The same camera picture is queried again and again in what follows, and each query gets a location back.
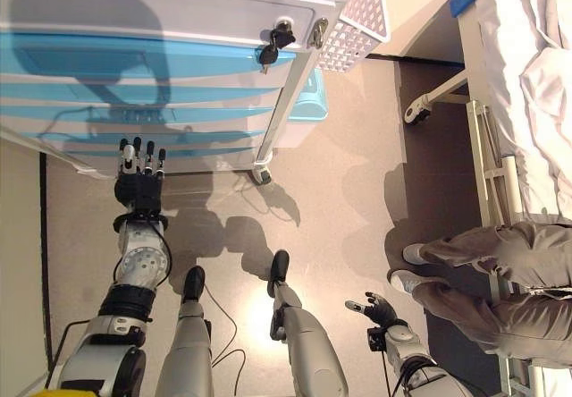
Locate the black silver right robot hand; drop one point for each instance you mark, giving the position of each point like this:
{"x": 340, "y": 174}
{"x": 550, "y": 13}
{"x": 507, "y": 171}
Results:
{"x": 380, "y": 312}

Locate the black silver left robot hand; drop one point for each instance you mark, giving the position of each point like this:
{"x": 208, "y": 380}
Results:
{"x": 138, "y": 191}

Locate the blue white cart drawer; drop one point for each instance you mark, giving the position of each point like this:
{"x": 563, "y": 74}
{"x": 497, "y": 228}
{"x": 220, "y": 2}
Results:
{"x": 214, "y": 135}
{"x": 201, "y": 94}
{"x": 89, "y": 57}
{"x": 201, "y": 113}

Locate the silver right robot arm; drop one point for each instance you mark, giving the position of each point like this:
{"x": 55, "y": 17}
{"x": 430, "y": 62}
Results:
{"x": 415, "y": 352}

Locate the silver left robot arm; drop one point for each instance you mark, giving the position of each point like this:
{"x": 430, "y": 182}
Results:
{"x": 134, "y": 258}

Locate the white locked cart drawer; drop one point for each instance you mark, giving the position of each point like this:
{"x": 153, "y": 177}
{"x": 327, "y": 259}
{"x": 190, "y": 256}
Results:
{"x": 156, "y": 12}

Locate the silver drawer lock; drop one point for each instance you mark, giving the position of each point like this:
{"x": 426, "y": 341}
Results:
{"x": 284, "y": 22}

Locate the white grey sneaker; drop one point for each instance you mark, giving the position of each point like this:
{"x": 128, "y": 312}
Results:
{"x": 413, "y": 253}
{"x": 404, "y": 281}

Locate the grey right robot leg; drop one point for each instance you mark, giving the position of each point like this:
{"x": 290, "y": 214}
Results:
{"x": 304, "y": 348}

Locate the grey robot leg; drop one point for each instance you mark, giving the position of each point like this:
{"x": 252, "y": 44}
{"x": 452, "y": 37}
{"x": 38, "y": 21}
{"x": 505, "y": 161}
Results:
{"x": 304, "y": 348}
{"x": 187, "y": 348}

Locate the black baseboard strip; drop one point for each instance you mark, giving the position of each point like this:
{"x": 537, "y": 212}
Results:
{"x": 43, "y": 258}
{"x": 415, "y": 59}

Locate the grey left robot leg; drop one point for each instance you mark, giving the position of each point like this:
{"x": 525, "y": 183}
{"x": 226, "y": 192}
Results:
{"x": 187, "y": 348}

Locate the white blue medical cart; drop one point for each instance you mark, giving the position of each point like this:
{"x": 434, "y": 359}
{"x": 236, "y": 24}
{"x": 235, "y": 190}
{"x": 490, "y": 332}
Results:
{"x": 286, "y": 93}

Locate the blue lidded waste bin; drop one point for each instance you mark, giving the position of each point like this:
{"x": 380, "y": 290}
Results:
{"x": 308, "y": 102}

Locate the white bed caster wheel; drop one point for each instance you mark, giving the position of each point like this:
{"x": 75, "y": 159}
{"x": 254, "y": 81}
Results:
{"x": 415, "y": 113}

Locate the brass metal latch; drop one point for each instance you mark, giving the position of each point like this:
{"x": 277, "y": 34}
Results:
{"x": 318, "y": 30}

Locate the white perforated side basket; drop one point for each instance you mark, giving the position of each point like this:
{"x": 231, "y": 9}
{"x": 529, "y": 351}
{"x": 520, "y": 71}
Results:
{"x": 357, "y": 26}

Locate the white bed sheet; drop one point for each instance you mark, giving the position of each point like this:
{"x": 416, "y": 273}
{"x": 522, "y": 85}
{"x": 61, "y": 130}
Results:
{"x": 536, "y": 79}

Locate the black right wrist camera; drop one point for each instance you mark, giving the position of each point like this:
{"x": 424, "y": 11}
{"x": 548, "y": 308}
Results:
{"x": 376, "y": 339}

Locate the cream hospital bed frame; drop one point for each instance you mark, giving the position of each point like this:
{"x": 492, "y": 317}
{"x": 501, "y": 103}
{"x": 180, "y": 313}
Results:
{"x": 474, "y": 155}

